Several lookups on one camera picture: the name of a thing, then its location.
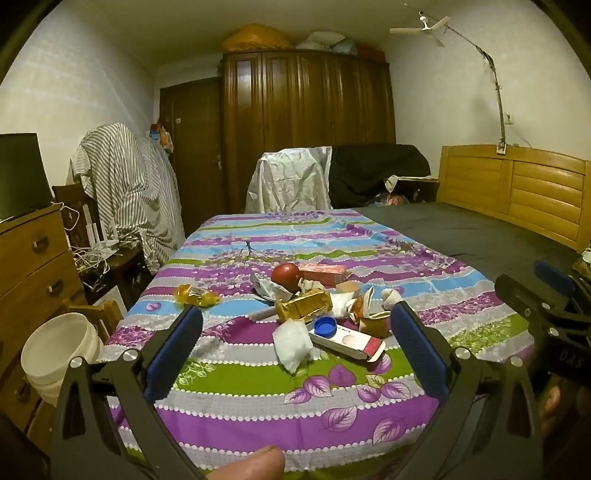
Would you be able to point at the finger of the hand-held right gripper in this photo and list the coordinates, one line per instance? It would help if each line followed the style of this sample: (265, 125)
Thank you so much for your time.
(517, 293)
(551, 274)

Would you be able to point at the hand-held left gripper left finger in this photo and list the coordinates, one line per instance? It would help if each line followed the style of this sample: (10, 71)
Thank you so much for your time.
(173, 350)

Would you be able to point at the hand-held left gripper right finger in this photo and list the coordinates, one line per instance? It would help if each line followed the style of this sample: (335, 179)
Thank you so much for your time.
(420, 350)

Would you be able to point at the white plastic bucket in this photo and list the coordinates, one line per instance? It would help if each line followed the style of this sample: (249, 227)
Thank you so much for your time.
(60, 346)

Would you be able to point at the silver foil wrapper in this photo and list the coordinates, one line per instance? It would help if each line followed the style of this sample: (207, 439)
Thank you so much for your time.
(268, 288)

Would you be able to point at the gold cigarette box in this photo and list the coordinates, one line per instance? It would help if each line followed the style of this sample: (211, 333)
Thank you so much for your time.
(302, 305)

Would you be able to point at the person's right hand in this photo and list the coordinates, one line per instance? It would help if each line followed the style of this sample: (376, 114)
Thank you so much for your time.
(551, 406)

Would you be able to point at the person's left hand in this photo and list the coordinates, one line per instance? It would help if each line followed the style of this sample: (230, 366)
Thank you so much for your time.
(251, 464)

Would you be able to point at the orange candy wrapper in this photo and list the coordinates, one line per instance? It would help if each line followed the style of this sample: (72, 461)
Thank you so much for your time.
(196, 295)

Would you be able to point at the white crumpled paper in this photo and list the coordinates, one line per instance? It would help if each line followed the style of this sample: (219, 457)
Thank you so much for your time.
(391, 297)

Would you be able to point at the white and red box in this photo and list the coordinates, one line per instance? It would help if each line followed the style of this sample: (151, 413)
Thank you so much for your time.
(351, 344)

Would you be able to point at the small wooden stool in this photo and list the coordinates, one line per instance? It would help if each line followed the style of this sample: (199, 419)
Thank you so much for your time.
(108, 316)

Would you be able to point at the torn orange paper cup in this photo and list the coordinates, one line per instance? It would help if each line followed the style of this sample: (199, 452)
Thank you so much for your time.
(362, 304)

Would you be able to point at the white cardboard box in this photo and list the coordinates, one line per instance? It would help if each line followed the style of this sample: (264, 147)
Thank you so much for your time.
(111, 297)

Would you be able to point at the dark grey blanket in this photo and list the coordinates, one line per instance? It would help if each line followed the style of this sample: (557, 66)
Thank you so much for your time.
(461, 230)

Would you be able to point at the clear plastic bag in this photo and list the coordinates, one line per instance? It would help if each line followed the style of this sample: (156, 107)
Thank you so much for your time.
(340, 304)

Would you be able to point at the wooden bed headboard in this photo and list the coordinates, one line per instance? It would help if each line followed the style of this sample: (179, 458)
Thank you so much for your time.
(531, 184)

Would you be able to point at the white plastic tube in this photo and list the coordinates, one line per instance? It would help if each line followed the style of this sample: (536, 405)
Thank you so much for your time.
(261, 314)

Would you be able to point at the blue bottle cap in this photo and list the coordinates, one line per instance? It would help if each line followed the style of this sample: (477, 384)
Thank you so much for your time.
(326, 326)

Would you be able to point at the striped floral bedsheet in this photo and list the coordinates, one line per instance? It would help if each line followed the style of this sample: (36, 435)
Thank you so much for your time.
(277, 406)

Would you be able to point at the white crumpled tissue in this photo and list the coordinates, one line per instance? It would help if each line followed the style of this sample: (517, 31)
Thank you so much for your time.
(293, 344)

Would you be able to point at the pink snack packet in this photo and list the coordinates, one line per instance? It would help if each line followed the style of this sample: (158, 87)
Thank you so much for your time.
(323, 273)

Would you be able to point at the white router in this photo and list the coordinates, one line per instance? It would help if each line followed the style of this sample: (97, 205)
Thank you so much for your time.
(99, 249)

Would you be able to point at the red apple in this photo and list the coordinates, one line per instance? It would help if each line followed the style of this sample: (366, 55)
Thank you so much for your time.
(285, 274)

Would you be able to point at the wooden nightstand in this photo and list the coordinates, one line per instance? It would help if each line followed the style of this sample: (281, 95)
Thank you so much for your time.
(427, 189)

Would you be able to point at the red plastic bag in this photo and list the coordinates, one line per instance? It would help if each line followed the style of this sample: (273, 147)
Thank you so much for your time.
(395, 201)

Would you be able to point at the wooden chest of drawers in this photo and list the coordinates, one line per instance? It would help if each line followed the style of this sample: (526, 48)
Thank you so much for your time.
(32, 277)

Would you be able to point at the white cloth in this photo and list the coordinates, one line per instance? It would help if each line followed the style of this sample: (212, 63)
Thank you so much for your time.
(392, 182)

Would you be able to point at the thin wooden pole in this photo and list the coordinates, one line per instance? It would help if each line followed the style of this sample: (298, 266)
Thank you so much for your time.
(501, 115)

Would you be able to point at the grey striped cloth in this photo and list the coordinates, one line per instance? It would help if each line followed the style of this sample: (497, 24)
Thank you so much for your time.
(120, 184)

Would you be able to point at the black cloth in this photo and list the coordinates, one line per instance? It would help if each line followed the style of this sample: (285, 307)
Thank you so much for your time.
(369, 170)

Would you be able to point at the dark wooden chair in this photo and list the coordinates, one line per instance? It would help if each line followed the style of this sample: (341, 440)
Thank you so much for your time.
(69, 194)

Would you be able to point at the silver furniture cover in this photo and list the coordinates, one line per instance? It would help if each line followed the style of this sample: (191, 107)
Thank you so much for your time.
(286, 180)

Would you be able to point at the brown wooden door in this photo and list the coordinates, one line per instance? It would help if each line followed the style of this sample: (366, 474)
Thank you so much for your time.
(194, 138)

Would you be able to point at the colourful hanging bags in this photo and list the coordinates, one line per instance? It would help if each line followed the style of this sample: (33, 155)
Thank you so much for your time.
(161, 136)

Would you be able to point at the black monitor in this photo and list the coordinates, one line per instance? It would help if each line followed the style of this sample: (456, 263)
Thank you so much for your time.
(23, 175)

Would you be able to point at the brown wooden wardrobe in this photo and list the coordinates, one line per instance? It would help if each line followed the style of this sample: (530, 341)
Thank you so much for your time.
(300, 115)

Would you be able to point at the white ceiling fan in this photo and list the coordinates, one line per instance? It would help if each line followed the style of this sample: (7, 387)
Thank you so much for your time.
(422, 25)

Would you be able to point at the pale blue bag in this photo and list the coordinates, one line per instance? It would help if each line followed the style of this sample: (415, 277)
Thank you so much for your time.
(347, 46)

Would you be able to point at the white bag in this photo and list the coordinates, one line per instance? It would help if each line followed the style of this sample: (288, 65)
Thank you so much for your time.
(318, 40)

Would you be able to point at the orange bag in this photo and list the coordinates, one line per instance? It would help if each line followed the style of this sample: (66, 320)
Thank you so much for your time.
(258, 39)

